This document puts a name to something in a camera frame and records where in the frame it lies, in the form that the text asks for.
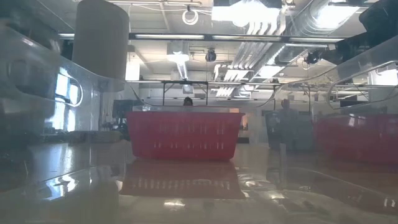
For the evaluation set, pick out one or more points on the grey translucent plastic basket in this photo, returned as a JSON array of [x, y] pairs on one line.
[[289, 130]]

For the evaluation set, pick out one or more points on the clear plastic basket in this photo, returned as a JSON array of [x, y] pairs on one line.
[[40, 102]]

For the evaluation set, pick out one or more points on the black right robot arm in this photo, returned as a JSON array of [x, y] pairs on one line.
[[379, 18]]

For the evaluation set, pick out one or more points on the person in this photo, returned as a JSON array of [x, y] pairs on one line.
[[285, 104], [187, 101]]

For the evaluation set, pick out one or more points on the red perforated plastic basket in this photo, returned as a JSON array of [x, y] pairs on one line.
[[357, 140], [183, 137]]

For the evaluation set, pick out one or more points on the black ceiling dome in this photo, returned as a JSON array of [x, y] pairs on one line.
[[211, 55]]

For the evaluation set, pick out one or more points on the long ceiling light tube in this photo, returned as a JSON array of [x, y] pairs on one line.
[[315, 40], [247, 37], [169, 36]]

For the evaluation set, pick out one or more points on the silver ventilation duct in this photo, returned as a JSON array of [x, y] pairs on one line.
[[311, 18]]

